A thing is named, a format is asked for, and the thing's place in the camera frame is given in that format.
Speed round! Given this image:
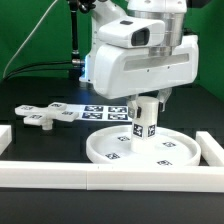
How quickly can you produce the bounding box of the grey cable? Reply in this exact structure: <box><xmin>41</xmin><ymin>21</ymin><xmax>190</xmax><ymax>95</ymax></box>
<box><xmin>2</xmin><ymin>0</ymin><xmax>59</xmax><ymax>79</ymax></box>

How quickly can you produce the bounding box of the white marker sheet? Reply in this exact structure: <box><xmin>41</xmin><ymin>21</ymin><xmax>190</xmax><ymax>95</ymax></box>
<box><xmin>68</xmin><ymin>104</ymin><xmax>132</xmax><ymax>122</ymax></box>

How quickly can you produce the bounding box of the black camera stand pole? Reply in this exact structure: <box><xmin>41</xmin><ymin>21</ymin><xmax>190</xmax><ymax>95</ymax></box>
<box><xmin>67</xmin><ymin>0</ymin><xmax>83</xmax><ymax>80</ymax></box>

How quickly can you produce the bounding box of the white cross table base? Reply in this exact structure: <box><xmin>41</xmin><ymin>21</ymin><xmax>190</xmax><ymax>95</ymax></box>
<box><xmin>15</xmin><ymin>102</ymin><xmax>79</xmax><ymax>131</ymax></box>

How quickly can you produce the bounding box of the white fence bar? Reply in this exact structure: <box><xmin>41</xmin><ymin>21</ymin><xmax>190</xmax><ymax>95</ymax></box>
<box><xmin>0</xmin><ymin>125</ymin><xmax>12</xmax><ymax>155</ymax></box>
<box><xmin>196</xmin><ymin>131</ymin><xmax>224</xmax><ymax>167</ymax></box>
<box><xmin>0</xmin><ymin>161</ymin><xmax>224</xmax><ymax>193</ymax></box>

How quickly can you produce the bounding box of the white front fence bar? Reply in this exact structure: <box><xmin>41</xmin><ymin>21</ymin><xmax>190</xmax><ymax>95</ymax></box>
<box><xmin>0</xmin><ymin>161</ymin><xmax>224</xmax><ymax>193</ymax></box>

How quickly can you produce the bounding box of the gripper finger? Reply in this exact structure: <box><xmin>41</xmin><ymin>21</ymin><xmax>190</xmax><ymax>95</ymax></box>
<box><xmin>127</xmin><ymin>95</ymin><xmax>141</xmax><ymax>119</ymax></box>
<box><xmin>157</xmin><ymin>88</ymin><xmax>172</xmax><ymax>112</ymax></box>

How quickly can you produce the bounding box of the white round table top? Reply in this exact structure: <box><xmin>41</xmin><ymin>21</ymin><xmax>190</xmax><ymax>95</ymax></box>
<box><xmin>86</xmin><ymin>125</ymin><xmax>201</xmax><ymax>167</ymax></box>

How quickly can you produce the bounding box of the white left fence bar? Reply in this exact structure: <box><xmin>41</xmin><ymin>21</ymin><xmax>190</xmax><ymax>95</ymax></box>
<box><xmin>0</xmin><ymin>125</ymin><xmax>12</xmax><ymax>155</ymax></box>

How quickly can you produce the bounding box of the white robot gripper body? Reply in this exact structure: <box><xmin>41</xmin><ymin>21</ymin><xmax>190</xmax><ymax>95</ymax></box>
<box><xmin>90</xmin><ymin>33</ymin><xmax>200</xmax><ymax>100</ymax></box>

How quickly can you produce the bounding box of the white right fence bar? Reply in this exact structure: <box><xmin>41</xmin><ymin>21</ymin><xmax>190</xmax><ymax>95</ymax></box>
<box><xmin>196</xmin><ymin>131</ymin><xmax>224</xmax><ymax>167</ymax></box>

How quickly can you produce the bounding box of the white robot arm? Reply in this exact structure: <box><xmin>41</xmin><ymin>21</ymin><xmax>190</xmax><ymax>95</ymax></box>
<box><xmin>81</xmin><ymin>0</ymin><xmax>199</xmax><ymax>118</ymax></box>

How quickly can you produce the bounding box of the black cable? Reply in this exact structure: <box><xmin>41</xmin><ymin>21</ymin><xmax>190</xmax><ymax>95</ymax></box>
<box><xmin>3</xmin><ymin>60</ymin><xmax>83</xmax><ymax>80</ymax></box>

